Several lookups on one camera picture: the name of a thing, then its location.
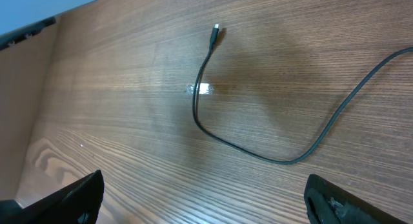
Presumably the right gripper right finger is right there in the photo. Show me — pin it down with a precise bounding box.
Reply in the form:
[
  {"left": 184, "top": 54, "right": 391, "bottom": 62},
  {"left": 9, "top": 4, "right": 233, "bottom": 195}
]
[{"left": 303, "top": 174, "right": 406, "bottom": 224}]

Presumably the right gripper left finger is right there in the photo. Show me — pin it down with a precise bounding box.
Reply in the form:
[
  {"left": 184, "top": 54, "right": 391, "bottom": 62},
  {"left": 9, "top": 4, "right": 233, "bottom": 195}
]
[{"left": 1, "top": 170, "right": 105, "bottom": 224}]

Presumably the black USB charging cable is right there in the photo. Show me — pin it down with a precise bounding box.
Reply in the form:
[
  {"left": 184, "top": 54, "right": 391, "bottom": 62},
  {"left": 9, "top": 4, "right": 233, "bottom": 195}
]
[{"left": 192, "top": 23, "right": 413, "bottom": 166}]

